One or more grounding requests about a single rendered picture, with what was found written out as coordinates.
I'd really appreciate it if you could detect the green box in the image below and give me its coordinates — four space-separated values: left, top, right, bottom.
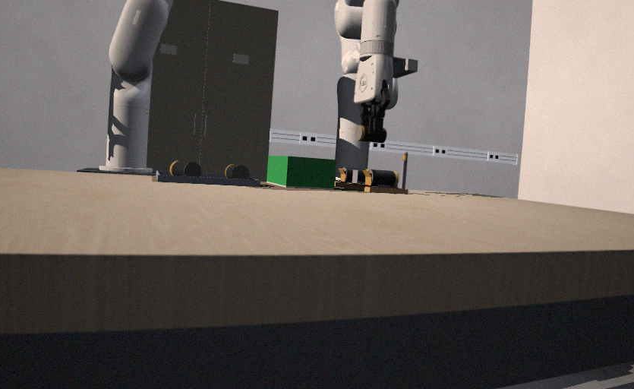
267 156 336 190

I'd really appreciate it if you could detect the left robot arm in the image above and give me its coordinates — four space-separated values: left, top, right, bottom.
335 0 418 182

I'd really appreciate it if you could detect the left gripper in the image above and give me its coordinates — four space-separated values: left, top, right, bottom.
354 53 393 136

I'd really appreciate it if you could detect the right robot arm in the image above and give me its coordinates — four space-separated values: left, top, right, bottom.
99 0 174 173

